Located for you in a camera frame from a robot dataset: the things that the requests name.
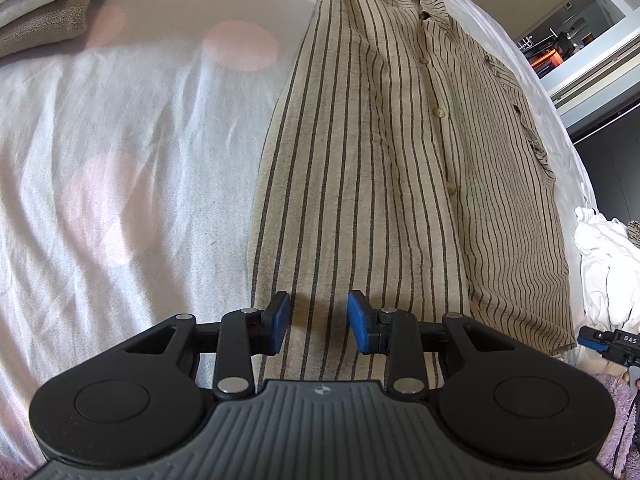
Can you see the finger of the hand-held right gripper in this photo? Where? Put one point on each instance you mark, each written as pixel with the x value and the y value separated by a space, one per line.
pixel 592 338

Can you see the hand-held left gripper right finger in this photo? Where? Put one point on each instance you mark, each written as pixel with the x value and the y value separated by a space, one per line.
pixel 357 322

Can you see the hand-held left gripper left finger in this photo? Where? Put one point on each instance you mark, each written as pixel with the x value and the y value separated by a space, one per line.
pixel 279 322

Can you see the beige striped button shirt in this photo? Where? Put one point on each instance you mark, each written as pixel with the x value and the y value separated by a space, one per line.
pixel 375 160

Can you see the purple fluffy blanket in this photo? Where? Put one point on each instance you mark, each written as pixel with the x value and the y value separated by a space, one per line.
pixel 612 390

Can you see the white crumpled cloth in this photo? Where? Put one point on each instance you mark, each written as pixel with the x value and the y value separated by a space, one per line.
pixel 607 270

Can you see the white pink-dotted bed sheet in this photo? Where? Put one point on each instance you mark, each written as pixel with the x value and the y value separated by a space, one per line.
pixel 125 160

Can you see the taupe folded cloth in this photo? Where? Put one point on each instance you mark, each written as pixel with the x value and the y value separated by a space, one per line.
pixel 55 25

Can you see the white door frame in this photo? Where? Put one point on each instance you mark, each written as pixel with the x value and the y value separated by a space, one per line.
pixel 585 90

